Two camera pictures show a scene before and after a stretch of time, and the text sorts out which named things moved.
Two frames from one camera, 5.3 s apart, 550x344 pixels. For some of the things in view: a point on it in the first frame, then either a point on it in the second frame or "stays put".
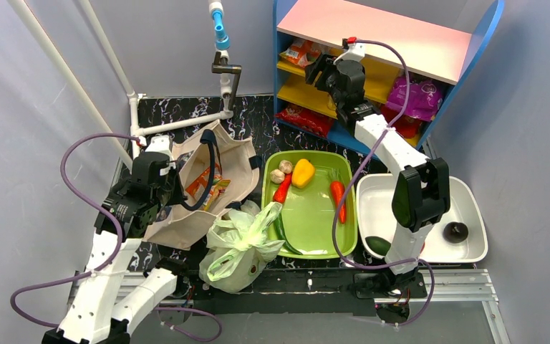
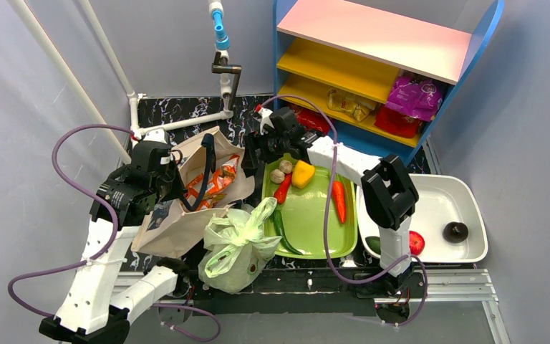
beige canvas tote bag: x=216 y=172 stays put
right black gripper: x=319 y=72 → x=255 y=151
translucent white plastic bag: x=238 y=246 stays put
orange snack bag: x=301 y=53 → x=223 y=177
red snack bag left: x=306 y=119 stays put
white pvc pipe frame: x=222 y=41 stays put
